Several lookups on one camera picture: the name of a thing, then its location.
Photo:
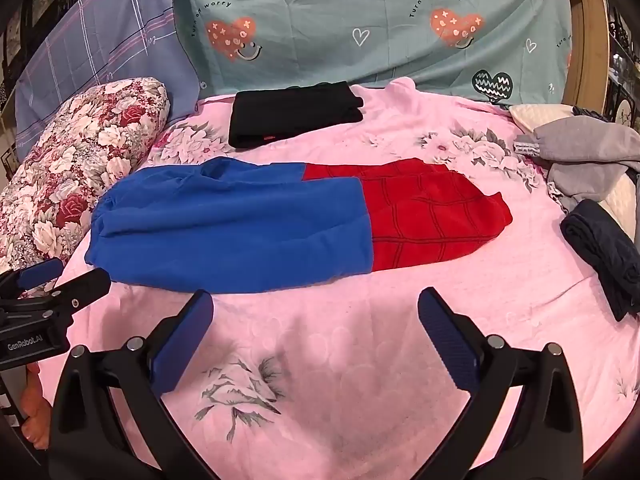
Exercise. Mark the pink floral blanket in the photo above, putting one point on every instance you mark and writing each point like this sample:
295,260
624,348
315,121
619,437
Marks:
325,340

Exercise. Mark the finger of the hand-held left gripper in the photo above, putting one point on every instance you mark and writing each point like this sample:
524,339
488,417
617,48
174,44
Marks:
40,271
75,290

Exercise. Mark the grey garment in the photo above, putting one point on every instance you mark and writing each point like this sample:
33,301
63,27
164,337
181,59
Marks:
585,160

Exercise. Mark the dark navy garment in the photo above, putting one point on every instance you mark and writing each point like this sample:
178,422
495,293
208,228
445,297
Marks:
600,250

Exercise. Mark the red floral pillow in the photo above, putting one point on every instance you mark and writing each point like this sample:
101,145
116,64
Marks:
75,160

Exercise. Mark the wooden bed frame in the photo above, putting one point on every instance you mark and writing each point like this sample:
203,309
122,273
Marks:
590,45

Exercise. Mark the dark cluttered shelf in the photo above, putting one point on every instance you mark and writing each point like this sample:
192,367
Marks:
625,65

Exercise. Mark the dark framed wall panel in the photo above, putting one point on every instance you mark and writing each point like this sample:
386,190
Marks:
30,15

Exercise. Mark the blue and red pants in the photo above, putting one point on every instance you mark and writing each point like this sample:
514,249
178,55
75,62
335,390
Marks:
240,230

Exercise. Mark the teal heart print quilt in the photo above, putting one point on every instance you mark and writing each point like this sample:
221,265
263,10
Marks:
380,25

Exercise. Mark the black folded pants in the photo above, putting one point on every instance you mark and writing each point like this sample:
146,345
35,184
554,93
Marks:
295,110

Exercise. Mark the blue plaid pillow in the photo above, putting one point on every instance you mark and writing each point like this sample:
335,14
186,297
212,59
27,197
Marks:
110,45

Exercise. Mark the cream textured cushion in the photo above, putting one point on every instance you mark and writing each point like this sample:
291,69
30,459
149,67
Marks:
530,116

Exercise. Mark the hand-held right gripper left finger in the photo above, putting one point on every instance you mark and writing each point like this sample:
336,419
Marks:
182,340

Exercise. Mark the person's left hand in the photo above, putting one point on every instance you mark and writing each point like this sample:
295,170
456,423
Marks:
35,415

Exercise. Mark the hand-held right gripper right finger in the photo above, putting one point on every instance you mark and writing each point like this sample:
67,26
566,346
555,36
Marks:
445,340

